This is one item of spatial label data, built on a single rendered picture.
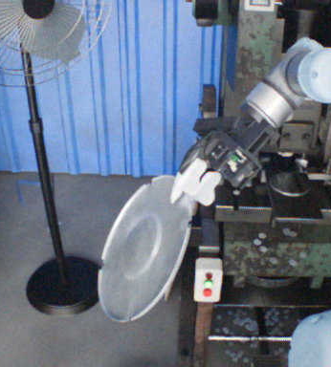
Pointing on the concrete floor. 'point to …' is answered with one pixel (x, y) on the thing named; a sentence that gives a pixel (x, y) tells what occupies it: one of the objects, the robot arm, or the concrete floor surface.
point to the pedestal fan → (58, 282)
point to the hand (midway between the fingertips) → (177, 196)
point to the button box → (206, 278)
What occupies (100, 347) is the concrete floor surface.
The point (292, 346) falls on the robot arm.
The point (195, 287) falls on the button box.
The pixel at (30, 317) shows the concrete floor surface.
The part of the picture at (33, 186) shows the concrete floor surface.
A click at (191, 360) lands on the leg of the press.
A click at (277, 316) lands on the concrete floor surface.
